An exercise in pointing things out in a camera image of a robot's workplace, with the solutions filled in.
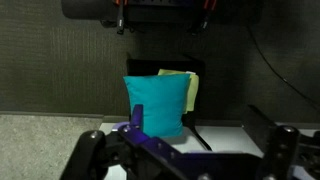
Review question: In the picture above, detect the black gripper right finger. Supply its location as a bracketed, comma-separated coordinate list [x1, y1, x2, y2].
[242, 104, 320, 180]

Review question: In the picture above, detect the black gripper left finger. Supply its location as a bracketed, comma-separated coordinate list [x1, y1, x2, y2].
[59, 103, 183, 180]

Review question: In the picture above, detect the teal pillow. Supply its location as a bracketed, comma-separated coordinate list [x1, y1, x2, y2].
[122, 73, 192, 138]

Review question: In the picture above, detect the yellow-green cloth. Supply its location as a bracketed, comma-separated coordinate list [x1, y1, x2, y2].
[157, 68, 200, 113]

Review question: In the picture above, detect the dark equipment housing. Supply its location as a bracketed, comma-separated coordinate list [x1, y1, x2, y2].
[61, 0, 263, 26]

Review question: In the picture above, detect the thin black wall cable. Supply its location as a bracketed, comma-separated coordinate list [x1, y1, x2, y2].
[248, 24, 320, 111]

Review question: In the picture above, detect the short black cable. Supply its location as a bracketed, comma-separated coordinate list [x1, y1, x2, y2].
[189, 126, 214, 152]

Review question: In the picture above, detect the black hanging cable plug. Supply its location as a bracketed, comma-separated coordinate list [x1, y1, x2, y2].
[115, 0, 127, 36]
[190, 0, 218, 36]

